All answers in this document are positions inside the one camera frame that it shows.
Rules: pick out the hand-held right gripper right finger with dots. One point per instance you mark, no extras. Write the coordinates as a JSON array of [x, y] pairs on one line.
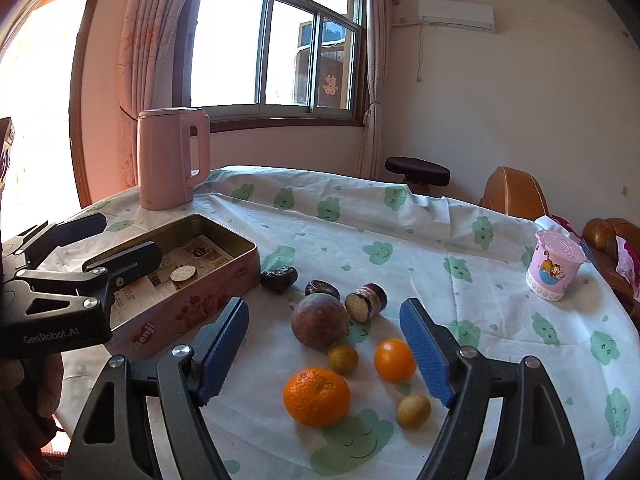
[[425, 355]]

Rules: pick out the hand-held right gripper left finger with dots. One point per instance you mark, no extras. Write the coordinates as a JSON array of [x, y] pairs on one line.
[[222, 355]]

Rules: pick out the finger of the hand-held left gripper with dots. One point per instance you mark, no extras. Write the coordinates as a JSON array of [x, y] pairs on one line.
[[130, 260], [75, 227]]

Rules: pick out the small smooth orange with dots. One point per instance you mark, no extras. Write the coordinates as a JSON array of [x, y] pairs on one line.
[[395, 361]]

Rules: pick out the small tan round fruit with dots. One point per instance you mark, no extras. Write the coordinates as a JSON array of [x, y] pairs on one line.
[[413, 411]]

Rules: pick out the pink tin box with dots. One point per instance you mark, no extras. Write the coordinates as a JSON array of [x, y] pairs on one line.
[[170, 317]]

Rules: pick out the small mottled green kumquat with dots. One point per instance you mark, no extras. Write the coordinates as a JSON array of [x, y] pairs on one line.
[[343, 359]]

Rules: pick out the wrinkled dark passion fruit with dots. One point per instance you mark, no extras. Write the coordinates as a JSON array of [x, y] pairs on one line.
[[277, 280]]

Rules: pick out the large purple passion fruit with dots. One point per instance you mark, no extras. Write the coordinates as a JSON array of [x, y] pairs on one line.
[[319, 321]]

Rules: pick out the bumpy orange mandarin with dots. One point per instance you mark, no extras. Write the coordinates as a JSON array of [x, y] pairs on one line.
[[316, 397]]

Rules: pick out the round cracker in tin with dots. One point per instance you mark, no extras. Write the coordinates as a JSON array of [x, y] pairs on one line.
[[183, 274]]

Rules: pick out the printed paper leaflet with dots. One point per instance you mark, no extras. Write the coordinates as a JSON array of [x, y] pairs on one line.
[[202, 255]]

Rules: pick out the dark cut fruit piece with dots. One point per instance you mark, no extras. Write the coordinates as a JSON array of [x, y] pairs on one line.
[[367, 301]]

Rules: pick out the pink electric kettle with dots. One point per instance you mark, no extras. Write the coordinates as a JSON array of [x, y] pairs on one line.
[[165, 160]]

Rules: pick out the small dark wrinkled fruit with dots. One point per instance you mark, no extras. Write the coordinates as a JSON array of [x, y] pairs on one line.
[[322, 289]]

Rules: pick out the white tablecloth green cloud print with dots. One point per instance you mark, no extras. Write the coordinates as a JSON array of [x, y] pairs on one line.
[[400, 230]]

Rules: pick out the pink cartoon cup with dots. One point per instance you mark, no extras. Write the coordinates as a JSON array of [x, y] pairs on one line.
[[552, 270]]

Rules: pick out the white pink cloth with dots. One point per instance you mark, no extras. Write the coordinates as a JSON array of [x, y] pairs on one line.
[[557, 225]]

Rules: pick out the dark round stool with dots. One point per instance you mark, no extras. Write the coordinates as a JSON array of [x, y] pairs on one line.
[[417, 167]]

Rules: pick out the brown leather sofa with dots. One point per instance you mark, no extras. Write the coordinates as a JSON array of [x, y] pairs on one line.
[[515, 190]]

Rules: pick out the pink patterned curtain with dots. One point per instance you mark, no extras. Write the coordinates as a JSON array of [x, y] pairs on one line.
[[145, 50]]

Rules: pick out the pink floral cloth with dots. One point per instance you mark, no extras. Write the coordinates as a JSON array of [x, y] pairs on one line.
[[629, 265]]

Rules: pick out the sliding glass window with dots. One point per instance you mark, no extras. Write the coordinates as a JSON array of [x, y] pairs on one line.
[[280, 50]]

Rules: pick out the pink window sticker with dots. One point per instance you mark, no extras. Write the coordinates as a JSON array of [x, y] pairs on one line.
[[330, 85]]

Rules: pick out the beige narrow curtain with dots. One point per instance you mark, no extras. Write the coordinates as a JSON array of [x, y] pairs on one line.
[[375, 85]]

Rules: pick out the white air conditioner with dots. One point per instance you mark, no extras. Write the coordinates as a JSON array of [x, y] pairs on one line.
[[457, 14]]

